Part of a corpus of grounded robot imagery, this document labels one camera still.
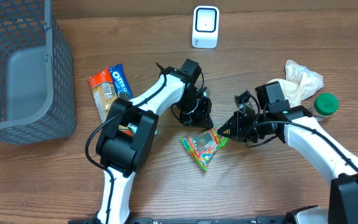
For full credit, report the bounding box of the green snack packet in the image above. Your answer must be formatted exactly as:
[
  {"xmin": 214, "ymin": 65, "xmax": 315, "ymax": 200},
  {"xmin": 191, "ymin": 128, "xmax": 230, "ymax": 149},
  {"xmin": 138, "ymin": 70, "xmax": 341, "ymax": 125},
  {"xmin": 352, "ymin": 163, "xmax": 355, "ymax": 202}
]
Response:
[{"xmin": 180, "ymin": 128, "xmax": 228, "ymax": 172}]

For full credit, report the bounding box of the beige paper bag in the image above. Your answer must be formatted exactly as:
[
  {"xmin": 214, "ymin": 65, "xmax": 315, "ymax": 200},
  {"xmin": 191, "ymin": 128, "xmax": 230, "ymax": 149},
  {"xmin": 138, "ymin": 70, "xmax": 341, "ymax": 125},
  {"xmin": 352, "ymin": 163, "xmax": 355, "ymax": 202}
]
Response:
[{"xmin": 268, "ymin": 60, "xmax": 324, "ymax": 107}]

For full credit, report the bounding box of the blue Oreo cookie pack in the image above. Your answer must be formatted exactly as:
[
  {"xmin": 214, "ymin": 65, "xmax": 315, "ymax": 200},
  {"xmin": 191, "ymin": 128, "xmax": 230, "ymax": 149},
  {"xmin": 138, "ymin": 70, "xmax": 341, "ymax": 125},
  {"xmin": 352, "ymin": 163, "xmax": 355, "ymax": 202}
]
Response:
[{"xmin": 108, "ymin": 64, "xmax": 133, "ymax": 100}]

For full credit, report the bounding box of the green lid jar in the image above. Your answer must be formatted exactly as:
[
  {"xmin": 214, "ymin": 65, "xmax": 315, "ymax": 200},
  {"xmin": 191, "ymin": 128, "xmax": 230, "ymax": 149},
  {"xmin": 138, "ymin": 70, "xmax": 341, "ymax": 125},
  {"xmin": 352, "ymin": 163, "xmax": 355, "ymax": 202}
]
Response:
[{"xmin": 312, "ymin": 93, "xmax": 339, "ymax": 121}]

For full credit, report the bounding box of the red snack packet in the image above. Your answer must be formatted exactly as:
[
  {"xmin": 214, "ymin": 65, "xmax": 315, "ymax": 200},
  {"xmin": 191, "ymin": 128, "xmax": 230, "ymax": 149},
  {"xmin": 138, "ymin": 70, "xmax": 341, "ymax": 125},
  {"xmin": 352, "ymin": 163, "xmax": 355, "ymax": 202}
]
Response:
[{"xmin": 88, "ymin": 67, "xmax": 118, "ymax": 123}]

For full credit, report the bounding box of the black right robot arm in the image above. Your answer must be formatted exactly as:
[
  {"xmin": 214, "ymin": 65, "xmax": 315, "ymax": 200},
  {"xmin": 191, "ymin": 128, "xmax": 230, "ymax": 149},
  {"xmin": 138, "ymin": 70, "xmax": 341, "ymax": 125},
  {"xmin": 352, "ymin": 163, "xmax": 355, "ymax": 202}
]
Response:
[{"xmin": 218, "ymin": 82, "xmax": 358, "ymax": 224}]

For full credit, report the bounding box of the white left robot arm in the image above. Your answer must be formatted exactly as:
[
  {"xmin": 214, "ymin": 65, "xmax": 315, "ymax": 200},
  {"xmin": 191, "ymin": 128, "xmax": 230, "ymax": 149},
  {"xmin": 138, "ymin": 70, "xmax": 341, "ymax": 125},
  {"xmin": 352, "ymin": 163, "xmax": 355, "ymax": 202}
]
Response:
[{"xmin": 91, "ymin": 59, "xmax": 213, "ymax": 223}]

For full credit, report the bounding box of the white barcode scanner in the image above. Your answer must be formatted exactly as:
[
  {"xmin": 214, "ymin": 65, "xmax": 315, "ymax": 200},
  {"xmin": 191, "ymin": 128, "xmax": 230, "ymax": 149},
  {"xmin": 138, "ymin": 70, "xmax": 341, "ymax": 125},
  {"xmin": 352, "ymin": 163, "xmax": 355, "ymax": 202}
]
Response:
[{"xmin": 191, "ymin": 5, "xmax": 220, "ymax": 49}]

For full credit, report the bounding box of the dark grey plastic basket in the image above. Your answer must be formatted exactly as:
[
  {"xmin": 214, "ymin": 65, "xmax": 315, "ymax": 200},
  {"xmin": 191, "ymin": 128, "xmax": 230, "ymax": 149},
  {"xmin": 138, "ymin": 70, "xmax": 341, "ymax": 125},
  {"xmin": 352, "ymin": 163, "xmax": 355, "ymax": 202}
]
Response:
[{"xmin": 0, "ymin": 0, "xmax": 76, "ymax": 145}]

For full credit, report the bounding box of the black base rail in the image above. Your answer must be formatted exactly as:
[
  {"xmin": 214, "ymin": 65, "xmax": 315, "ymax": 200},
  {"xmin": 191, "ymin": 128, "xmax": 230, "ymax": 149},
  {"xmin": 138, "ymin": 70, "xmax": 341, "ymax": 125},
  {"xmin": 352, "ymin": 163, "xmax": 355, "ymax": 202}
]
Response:
[{"xmin": 68, "ymin": 216, "xmax": 291, "ymax": 224}]

